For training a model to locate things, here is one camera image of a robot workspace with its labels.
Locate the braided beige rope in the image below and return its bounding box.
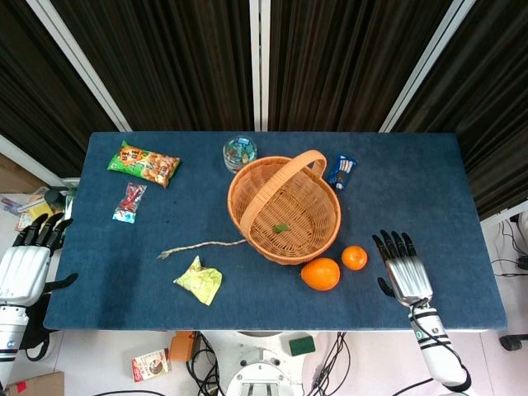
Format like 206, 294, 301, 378
157, 238, 248, 261

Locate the yellow sponge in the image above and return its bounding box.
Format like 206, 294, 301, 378
28, 201, 54, 224

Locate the large orange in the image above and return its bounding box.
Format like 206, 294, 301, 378
299, 257, 342, 292

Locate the black lid bottle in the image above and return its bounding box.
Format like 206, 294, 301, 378
45, 187, 68, 215

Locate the orange wicker basket with handle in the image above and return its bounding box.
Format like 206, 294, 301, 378
226, 149, 342, 266

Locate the crumpled yellow snack bag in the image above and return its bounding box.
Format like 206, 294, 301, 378
172, 255, 224, 307

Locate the black chair caster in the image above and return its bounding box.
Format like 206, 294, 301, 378
499, 332, 528, 352

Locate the blue cookie packet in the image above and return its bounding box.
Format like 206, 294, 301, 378
326, 153, 359, 191

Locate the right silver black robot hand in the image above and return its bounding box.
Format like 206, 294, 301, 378
371, 229, 434, 307

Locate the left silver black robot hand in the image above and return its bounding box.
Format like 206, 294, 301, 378
0, 212, 79, 309

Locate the orange box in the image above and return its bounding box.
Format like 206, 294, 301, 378
168, 331, 196, 363

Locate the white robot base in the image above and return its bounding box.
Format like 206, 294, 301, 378
224, 330, 318, 396

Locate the dark slatted partition panel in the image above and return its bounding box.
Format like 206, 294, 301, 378
0, 0, 120, 178
49, 0, 255, 132
391, 0, 528, 222
267, 0, 455, 133

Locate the black floor cable bundle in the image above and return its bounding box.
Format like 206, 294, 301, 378
490, 214, 528, 278
185, 332, 226, 396
311, 332, 351, 396

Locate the red candy packet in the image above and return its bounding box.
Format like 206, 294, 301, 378
111, 181, 149, 224

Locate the white partition frame post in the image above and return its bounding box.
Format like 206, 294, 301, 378
26, 0, 133, 132
378, 0, 478, 133
249, 0, 271, 132
0, 134, 80, 187

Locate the glass jar of candies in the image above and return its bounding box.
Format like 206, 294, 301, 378
222, 135, 258, 174

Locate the blue felt table cover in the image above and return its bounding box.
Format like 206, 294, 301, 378
43, 131, 508, 332

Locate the red white snack box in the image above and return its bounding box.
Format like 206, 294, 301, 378
131, 348, 172, 383

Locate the green sponge block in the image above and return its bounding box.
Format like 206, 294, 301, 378
288, 336, 317, 356

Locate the brown cardboard box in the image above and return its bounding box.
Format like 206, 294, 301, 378
0, 370, 66, 396

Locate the small orange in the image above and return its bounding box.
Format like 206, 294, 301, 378
341, 245, 369, 271

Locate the green snack bag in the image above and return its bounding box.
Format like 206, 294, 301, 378
106, 139, 182, 190

